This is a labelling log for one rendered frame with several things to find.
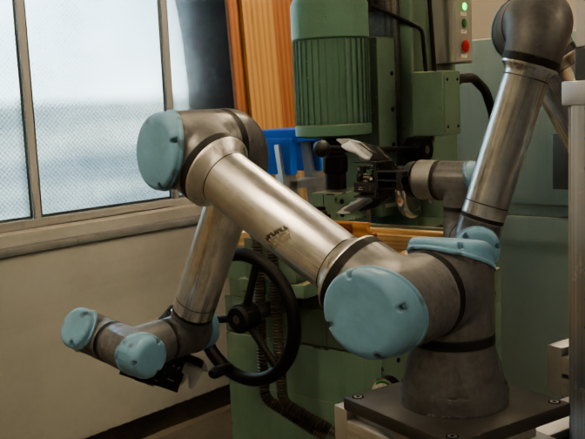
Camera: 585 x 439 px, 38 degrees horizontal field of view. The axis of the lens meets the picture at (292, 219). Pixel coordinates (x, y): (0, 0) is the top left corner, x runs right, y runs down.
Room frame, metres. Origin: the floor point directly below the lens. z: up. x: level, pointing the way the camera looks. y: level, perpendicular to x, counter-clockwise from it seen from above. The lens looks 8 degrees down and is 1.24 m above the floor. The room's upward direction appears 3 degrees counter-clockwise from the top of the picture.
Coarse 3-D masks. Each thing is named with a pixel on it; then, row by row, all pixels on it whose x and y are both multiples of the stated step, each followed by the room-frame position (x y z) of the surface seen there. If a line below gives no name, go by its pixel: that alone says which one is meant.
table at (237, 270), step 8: (232, 264) 1.97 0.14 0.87; (240, 264) 1.96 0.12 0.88; (232, 272) 1.97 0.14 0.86; (240, 272) 1.96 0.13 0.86; (240, 280) 1.83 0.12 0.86; (264, 280) 1.79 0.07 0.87; (240, 288) 1.83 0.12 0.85; (296, 288) 1.73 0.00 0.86; (304, 288) 1.72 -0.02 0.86; (312, 288) 1.74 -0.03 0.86; (296, 296) 1.73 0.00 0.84; (304, 296) 1.72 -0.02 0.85; (312, 296) 1.74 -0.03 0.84
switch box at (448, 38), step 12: (432, 0) 2.12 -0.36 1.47; (444, 0) 2.10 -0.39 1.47; (456, 0) 2.10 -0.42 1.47; (468, 0) 2.15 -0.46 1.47; (444, 12) 2.10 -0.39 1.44; (456, 12) 2.10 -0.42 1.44; (468, 12) 2.15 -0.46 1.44; (444, 24) 2.10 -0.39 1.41; (456, 24) 2.10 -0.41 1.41; (468, 24) 2.15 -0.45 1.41; (444, 36) 2.11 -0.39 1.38; (456, 36) 2.10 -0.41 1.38; (468, 36) 2.15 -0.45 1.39; (444, 48) 2.11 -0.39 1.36; (456, 48) 2.10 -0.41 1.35; (444, 60) 2.11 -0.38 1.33; (456, 60) 2.10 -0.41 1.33; (468, 60) 2.15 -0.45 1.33
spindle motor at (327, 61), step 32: (320, 0) 1.90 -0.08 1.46; (352, 0) 1.91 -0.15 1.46; (320, 32) 1.90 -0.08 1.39; (352, 32) 1.91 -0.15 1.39; (320, 64) 1.91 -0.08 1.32; (352, 64) 1.91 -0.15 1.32; (320, 96) 1.91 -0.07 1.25; (352, 96) 1.91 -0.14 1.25; (320, 128) 1.90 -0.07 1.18; (352, 128) 1.91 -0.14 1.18
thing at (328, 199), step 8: (320, 192) 1.95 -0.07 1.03; (328, 192) 1.95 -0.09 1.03; (336, 192) 1.94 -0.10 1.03; (344, 192) 1.95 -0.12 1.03; (352, 192) 1.97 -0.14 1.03; (312, 200) 1.97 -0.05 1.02; (320, 200) 1.95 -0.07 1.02; (328, 200) 1.94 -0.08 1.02; (336, 200) 1.93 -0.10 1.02; (344, 200) 1.95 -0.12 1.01; (352, 200) 1.97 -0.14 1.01; (328, 208) 1.94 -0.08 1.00; (336, 208) 1.93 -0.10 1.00; (336, 216) 1.93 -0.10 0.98; (344, 216) 1.95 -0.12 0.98; (352, 216) 1.97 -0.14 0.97; (360, 216) 2.00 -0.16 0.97
